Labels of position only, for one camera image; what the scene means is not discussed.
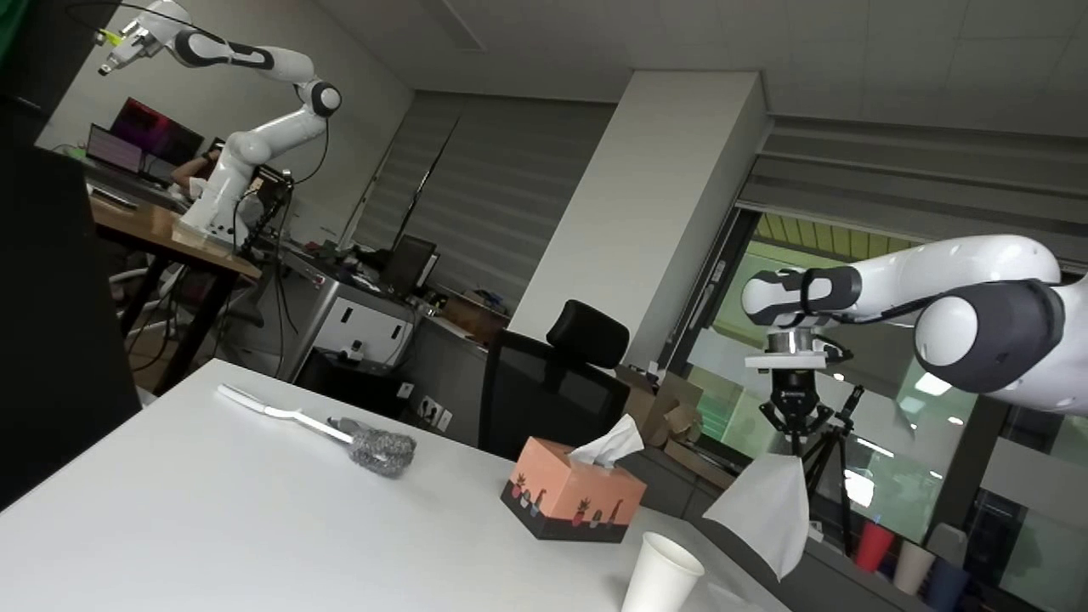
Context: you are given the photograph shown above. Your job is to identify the orange tissue box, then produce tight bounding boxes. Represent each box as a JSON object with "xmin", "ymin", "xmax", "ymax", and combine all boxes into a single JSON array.
[{"xmin": 501, "ymin": 438, "xmax": 649, "ymax": 542}]

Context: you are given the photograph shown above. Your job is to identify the black monitor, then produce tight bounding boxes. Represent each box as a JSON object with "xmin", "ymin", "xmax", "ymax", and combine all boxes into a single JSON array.
[{"xmin": 382, "ymin": 233, "xmax": 441, "ymax": 300}]

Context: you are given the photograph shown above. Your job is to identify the white tissue paper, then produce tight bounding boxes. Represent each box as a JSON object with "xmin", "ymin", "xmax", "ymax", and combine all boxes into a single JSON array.
[
  {"xmin": 568, "ymin": 410, "xmax": 645, "ymax": 470},
  {"xmin": 701, "ymin": 448, "xmax": 815, "ymax": 580}
]

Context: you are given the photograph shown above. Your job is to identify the black office chair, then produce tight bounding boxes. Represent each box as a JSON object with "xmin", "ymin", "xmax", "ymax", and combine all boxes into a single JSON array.
[{"xmin": 481, "ymin": 300, "xmax": 634, "ymax": 456}]

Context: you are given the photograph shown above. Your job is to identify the flat brown cardboard box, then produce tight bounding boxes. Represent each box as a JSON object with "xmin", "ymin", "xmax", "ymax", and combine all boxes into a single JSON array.
[{"xmin": 661, "ymin": 438, "xmax": 763, "ymax": 502}]

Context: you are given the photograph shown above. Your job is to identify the red cup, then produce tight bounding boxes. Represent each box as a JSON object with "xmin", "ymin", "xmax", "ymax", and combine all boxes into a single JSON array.
[{"xmin": 850, "ymin": 519, "xmax": 899, "ymax": 579}]

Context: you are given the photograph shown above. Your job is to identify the white handled grey brush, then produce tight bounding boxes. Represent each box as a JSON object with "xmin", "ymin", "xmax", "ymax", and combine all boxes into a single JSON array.
[{"xmin": 215, "ymin": 383, "xmax": 420, "ymax": 481}]

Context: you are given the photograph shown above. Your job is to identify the grey low cabinet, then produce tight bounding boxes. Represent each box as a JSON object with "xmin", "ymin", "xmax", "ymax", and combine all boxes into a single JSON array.
[{"xmin": 615, "ymin": 438, "xmax": 922, "ymax": 612}]

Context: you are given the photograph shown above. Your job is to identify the white plastic cup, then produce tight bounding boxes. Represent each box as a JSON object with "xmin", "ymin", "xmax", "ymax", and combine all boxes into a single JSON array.
[{"xmin": 892, "ymin": 539, "xmax": 939, "ymax": 602}]

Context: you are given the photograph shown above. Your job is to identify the wooden desk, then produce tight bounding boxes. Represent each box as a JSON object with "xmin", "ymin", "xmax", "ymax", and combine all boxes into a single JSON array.
[{"xmin": 87, "ymin": 182, "xmax": 266, "ymax": 383}]

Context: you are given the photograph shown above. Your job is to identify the white power strip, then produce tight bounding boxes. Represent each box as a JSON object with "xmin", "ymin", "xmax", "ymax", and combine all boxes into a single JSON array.
[{"xmin": 412, "ymin": 394, "xmax": 457, "ymax": 436}]

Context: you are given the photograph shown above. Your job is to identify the blue cup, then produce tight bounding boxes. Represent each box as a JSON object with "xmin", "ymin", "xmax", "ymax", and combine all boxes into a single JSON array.
[{"xmin": 922, "ymin": 557, "xmax": 973, "ymax": 612}]

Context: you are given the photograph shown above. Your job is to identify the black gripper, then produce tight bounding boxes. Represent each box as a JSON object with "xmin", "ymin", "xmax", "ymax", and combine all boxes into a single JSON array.
[{"xmin": 760, "ymin": 363, "xmax": 833, "ymax": 458}]

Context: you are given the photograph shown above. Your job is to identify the black camera tripod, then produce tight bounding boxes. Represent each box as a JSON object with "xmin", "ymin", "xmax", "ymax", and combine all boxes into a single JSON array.
[{"xmin": 791, "ymin": 383, "xmax": 870, "ymax": 557}]

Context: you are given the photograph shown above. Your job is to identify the white paper cup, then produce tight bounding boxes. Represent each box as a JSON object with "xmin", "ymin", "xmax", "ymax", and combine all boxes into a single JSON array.
[{"xmin": 619, "ymin": 529, "xmax": 706, "ymax": 612}]

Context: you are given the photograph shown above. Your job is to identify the grey window blinds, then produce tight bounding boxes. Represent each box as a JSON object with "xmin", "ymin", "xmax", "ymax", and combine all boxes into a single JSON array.
[{"xmin": 351, "ymin": 91, "xmax": 619, "ymax": 316}]

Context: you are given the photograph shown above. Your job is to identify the dark laptop screen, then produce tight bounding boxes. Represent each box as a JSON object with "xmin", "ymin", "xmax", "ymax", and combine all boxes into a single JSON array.
[{"xmin": 87, "ymin": 95, "xmax": 211, "ymax": 191}]

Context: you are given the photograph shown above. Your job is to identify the black foreground panel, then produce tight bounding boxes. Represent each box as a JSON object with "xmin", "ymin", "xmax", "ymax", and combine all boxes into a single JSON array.
[{"xmin": 0, "ymin": 0, "xmax": 147, "ymax": 512}]

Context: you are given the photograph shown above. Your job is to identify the white computer case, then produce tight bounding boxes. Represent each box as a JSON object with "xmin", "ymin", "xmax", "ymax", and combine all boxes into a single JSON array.
[{"xmin": 302, "ymin": 286, "xmax": 420, "ymax": 370}]

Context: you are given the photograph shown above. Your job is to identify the open brown cardboard box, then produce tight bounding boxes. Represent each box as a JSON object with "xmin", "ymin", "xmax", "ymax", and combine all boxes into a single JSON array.
[{"xmin": 624, "ymin": 378, "xmax": 706, "ymax": 451}]

